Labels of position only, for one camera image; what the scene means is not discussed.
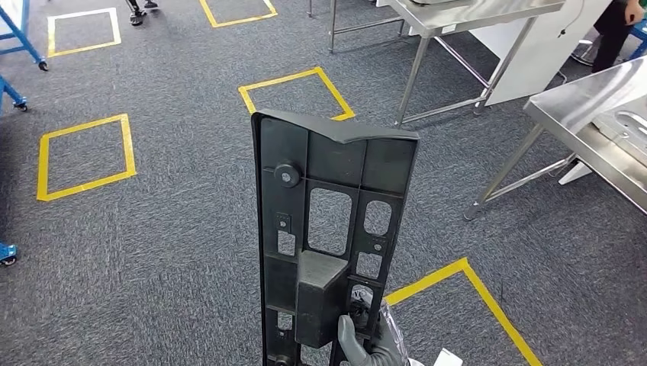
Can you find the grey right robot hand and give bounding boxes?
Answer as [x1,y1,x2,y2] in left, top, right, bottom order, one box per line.
[336,297,410,366]

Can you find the black plastic frame part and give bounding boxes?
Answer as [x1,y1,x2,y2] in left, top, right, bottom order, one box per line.
[251,109,420,366]

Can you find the stainless steel workbench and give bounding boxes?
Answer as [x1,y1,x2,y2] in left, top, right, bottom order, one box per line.
[464,55,647,222]

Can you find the stamped grey metal plate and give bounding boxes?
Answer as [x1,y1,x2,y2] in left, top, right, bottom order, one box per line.
[591,95,647,169]

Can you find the white cabinet panel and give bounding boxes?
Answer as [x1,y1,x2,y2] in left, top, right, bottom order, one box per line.
[470,0,613,107]

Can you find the stainless steel table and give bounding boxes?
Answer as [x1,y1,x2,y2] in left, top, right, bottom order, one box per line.
[308,0,566,127]

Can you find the person's hand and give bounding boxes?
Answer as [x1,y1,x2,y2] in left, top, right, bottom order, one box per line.
[624,0,646,26]

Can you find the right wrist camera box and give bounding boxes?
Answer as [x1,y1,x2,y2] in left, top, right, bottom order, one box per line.
[433,348,464,366]

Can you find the thin black hanging cable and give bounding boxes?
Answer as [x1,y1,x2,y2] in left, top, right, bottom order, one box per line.
[557,0,587,39]

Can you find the blue metal frame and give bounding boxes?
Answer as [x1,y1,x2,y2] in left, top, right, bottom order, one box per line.
[628,20,647,62]

